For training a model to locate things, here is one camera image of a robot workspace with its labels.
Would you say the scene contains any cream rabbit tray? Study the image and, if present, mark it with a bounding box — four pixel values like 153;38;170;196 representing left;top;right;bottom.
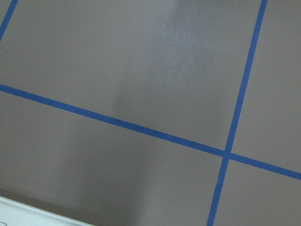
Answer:
0;197;88;226

